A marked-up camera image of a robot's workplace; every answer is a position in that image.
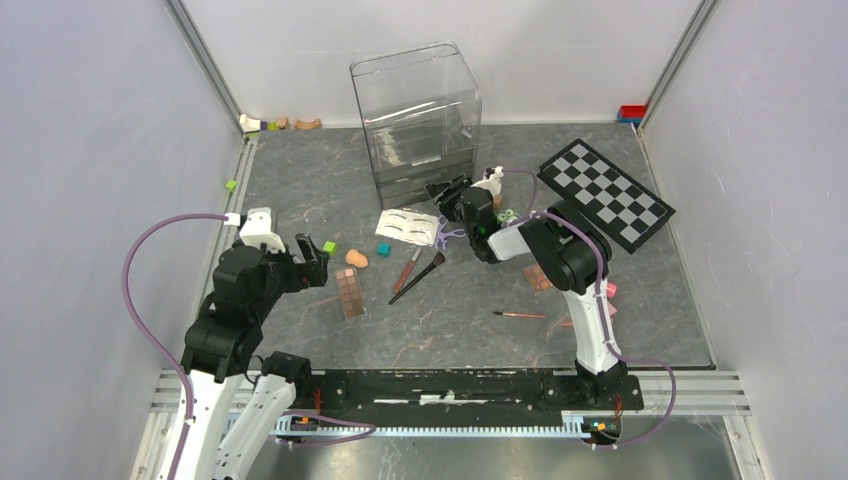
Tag small wooden toy blocks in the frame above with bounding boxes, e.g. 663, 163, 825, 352
238, 114, 323, 134

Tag red lip gloss tube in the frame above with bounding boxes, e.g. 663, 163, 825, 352
392, 246, 423, 295

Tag green owl card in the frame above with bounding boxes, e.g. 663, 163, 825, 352
496, 209, 520, 226

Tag purple eyelash curler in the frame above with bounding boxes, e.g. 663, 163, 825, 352
433, 216, 467, 251

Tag clear acrylic drawer organizer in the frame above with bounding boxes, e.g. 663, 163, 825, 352
349, 41, 482, 209

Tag red blue blocks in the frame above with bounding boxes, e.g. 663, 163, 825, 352
616, 104, 647, 124

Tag brown eyeshadow palette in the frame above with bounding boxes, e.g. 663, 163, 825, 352
334, 267, 366, 320

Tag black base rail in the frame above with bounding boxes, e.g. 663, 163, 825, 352
291, 368, 645, 428

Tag aluminium frame rail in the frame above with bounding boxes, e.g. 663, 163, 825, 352
164, 0, 244, 135

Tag thin pink lip brush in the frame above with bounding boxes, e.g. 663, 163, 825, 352
492, 311, 546, 319

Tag black makeup brush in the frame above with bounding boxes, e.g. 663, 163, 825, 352
388, 252, 445, 305

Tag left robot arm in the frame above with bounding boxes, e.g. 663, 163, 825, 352
159, 234, 330, 479

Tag orange makeup sponge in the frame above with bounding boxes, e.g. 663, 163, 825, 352
345, 249, 369, 269

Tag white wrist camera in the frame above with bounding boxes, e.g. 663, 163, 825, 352
475, 166, 504, 197
224, 207, 287, 254

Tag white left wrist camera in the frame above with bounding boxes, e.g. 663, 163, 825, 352
224, 207, 287, 254

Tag pink compact case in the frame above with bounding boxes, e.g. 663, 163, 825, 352
606, 282, 617, 317

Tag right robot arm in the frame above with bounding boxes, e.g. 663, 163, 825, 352
426, 175, 627, 408

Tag orange blush palette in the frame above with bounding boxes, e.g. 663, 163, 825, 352
522, 264, 553, 294

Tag eyebrow stencil card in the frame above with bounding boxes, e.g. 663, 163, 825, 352
375, 209, 439, 246

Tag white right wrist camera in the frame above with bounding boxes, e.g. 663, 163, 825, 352
475, 166, 504, 197

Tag black white checkerboard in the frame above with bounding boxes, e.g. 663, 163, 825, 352
537, 139, 676, 254

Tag lime green cube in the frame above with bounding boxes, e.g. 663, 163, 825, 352
323, 241, 338, 256

